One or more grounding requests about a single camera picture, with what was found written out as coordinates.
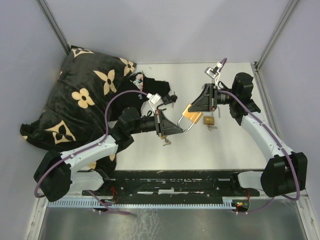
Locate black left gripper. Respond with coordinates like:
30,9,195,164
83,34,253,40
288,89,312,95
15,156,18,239
129,109,184,136

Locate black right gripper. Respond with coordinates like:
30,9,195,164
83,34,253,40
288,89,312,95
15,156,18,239
186,83,237,113

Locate large brass padlock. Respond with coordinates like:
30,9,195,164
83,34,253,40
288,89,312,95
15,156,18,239
177,104,203,132

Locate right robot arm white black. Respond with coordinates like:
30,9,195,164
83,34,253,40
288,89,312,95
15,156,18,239
187,67,308,201

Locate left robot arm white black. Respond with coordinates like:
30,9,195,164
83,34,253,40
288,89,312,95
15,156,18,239
33,107,183,202

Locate small padlock key bunch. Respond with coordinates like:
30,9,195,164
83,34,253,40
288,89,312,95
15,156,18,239
163,138,172,146

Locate medium brass padlock long shackle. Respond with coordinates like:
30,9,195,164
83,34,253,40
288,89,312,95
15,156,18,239
203,106,221,127

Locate black padlock with keys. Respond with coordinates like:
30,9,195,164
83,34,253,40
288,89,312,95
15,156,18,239
161,92,178,107

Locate black printed garment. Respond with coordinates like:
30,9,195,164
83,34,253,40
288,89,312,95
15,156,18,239
108,71,171,121

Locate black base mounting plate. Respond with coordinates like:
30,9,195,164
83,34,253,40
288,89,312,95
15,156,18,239
94,170,260,204

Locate black floral pillow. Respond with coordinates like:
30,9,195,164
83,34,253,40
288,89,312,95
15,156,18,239
20,45,138,176

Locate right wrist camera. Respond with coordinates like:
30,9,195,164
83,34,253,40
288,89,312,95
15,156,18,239
204,66,221,86

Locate light blue cable duct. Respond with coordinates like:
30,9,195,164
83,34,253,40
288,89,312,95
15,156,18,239
47,196,251,208

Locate right aluminium corner post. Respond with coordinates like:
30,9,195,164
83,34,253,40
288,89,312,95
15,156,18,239
254,0,301,72

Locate aluminium corner post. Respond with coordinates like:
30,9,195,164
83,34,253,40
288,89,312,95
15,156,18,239
254,0,301,72
35,0,71,55

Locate left aluminium corner post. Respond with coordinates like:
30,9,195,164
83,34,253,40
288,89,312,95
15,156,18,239
35,0,71,55

